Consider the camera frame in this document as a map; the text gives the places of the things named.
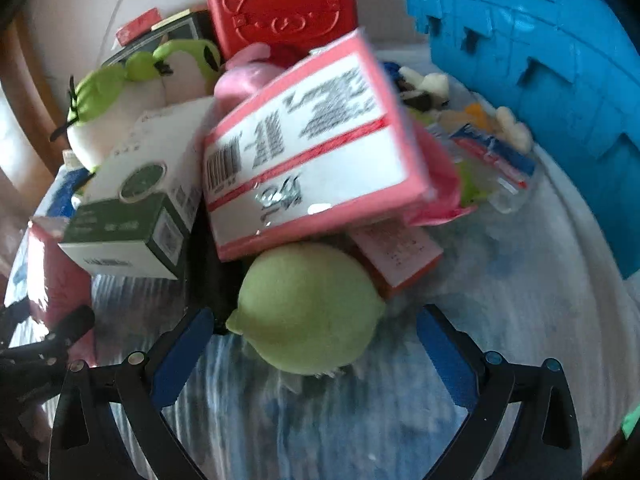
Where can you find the red plastic case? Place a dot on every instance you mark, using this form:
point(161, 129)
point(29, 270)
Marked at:
point(285, 10)

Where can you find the black box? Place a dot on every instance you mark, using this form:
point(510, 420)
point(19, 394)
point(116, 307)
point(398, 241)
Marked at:
point(175, 27)

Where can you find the small red box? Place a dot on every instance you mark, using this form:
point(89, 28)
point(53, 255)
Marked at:
point(137, 25)

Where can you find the green and white box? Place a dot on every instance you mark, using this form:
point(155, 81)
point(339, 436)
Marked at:
point(135, 200)

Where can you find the green plush ball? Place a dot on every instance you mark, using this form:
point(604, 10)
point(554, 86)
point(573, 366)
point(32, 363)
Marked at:
point(305, 305)

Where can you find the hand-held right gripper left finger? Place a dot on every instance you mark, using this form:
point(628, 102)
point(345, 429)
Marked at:
point(182, 355)

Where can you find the green and white frog plush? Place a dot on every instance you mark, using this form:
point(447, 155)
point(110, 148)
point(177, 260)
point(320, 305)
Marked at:
point(145, 90)

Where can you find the red and white long box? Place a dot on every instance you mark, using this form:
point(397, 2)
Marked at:
point(495, 157)

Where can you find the pink plush toy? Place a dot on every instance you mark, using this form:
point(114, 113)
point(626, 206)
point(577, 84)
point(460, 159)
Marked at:
point(245, 77)

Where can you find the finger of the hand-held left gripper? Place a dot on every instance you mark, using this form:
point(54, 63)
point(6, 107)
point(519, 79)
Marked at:
point(75, 325)

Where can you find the orange and white box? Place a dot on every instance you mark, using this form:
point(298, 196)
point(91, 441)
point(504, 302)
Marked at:
point(397, 255)

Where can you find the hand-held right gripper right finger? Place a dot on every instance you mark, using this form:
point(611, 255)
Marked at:
point(445, 355)

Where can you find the small white and orange plush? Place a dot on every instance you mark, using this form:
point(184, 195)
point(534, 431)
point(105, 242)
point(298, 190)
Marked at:
point(515, 127)

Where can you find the pink tissue pack white label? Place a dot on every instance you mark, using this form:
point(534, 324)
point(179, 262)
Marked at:
point(310, 155)

